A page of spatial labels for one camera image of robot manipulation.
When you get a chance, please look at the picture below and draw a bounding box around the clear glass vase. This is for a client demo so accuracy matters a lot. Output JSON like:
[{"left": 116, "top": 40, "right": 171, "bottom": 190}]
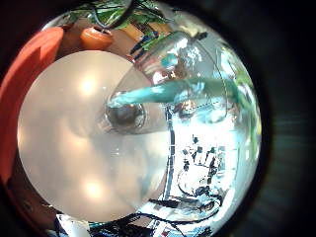
[{"left": 95, "top": 31, "right": 245, "bottom": 136}]

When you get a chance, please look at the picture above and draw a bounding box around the orange chair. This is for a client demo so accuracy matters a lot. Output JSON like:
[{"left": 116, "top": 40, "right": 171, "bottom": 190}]
[{"left": 0, "top": 26, "right": 65, "bottom": 186}]

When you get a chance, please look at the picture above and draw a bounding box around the terracotta plant pot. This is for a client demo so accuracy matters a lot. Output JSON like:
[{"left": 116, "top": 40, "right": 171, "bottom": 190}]
[{"left": 79, "top": 27, "right": 115, "bottom": 51}]

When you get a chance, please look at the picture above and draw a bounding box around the green leafy plant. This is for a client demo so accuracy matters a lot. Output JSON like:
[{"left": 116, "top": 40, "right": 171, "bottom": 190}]
[{"left": 65, "top": 0, "right": 172, "bottom": 33}]

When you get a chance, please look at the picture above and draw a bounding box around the long black cable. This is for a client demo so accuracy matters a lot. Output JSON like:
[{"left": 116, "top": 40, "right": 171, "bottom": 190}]
[{"left": 148, "top": 197, "right": 221, "bottom": 216}]

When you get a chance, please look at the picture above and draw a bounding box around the black looped cable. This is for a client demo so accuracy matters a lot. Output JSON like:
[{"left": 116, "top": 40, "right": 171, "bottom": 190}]
[{"left": 93, "top": 0, "right": 134, "bottom": 30}]

